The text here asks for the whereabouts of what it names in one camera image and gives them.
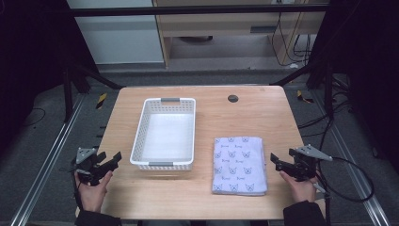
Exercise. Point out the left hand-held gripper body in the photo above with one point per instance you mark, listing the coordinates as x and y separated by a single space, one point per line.
85 159

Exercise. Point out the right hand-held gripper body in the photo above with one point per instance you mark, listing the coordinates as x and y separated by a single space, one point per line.
303 164

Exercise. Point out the light purple printed towel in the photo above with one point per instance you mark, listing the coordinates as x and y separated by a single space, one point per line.
239 165

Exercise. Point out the white perforated plastic basket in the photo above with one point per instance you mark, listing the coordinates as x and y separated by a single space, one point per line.
164 135

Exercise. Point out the person's right hand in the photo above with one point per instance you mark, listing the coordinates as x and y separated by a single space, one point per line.
300 189

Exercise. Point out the person's left hand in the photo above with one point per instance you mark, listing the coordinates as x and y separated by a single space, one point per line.
92 192

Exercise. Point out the yellow black floor tape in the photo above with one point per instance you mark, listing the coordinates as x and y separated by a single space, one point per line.
101 100
303 97

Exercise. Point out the black metal stand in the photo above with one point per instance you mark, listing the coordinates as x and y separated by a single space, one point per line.
67 94
328 91

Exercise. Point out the white cabinet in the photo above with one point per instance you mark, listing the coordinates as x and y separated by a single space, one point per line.
116 34

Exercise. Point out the light wooden desk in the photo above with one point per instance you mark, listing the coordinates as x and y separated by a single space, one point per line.
232 22

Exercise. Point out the aluminium floor rail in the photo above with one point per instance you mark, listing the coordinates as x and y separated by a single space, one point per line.
44 160
354 166

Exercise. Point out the black horizontal frame bar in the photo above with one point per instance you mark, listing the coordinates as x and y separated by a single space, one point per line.
188 11

